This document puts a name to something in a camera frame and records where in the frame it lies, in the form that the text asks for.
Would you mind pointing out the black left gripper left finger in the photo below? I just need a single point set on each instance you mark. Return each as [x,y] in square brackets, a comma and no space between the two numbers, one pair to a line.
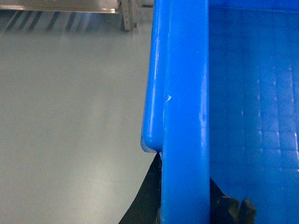
[146,206]

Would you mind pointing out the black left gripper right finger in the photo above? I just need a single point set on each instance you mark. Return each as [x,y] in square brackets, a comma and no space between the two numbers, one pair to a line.
[227,210]

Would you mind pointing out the large blue plastic crate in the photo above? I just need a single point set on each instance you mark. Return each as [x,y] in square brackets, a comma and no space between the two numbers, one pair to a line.
[222,103]

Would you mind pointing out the steel shelf rack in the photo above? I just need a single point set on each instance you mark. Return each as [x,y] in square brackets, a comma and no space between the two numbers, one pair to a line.
[126,8]

